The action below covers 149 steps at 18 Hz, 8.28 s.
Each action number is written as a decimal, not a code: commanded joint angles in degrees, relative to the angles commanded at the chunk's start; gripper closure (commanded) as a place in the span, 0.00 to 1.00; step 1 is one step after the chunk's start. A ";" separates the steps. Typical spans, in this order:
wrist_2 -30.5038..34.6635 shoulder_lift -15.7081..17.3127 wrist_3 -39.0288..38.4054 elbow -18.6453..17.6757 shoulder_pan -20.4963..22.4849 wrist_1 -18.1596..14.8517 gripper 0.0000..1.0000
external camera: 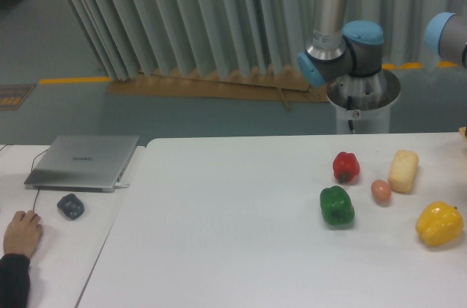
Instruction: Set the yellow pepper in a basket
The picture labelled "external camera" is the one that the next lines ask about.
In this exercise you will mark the person's bare hand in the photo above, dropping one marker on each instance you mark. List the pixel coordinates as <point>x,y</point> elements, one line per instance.
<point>23,234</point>

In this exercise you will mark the yellow bell pepper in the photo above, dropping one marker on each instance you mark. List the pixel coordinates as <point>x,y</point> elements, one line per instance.
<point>439,223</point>

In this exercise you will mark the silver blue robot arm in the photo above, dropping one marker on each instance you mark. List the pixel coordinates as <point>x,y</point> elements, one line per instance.
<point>337,48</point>

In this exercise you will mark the black sleeved forearm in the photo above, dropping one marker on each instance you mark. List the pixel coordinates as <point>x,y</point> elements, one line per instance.
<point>15,280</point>

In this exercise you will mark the green bell pepper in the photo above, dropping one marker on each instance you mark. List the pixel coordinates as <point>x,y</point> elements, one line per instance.
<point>336,206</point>

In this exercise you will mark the red bell pepper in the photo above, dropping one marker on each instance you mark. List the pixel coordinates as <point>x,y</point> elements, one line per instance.
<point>345,167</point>

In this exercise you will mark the dark grey button controller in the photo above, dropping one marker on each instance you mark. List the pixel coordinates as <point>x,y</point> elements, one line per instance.
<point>71,207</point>

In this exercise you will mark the silver closed laptop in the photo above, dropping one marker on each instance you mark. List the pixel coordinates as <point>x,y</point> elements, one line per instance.
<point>84,163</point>

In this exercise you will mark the pale green pleated curtain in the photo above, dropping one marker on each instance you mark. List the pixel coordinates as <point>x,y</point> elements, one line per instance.
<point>235,36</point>

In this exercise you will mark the flat brown cardboard sheet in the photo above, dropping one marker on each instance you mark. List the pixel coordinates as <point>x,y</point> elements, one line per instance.
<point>286,87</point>

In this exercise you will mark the brown egg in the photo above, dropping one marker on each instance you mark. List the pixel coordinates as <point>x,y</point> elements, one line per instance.
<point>381,191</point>

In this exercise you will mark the pale bread loaf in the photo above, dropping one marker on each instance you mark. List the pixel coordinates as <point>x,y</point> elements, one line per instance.
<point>403,171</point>

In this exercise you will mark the white laptop cable plug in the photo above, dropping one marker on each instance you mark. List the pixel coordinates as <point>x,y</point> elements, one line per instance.
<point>121,186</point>

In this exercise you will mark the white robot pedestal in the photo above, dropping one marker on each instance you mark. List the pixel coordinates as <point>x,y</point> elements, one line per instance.
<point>363,104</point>

